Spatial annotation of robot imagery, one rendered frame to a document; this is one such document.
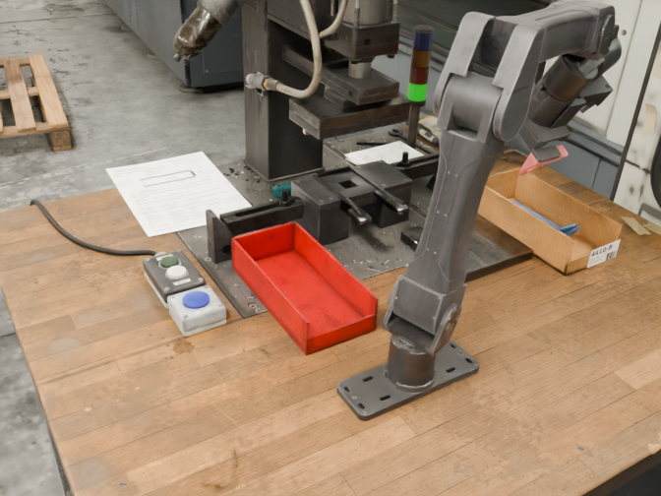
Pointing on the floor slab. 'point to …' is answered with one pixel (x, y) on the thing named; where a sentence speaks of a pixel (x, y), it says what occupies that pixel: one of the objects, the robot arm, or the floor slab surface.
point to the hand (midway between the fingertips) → (508, 148)
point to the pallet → (56, 124)
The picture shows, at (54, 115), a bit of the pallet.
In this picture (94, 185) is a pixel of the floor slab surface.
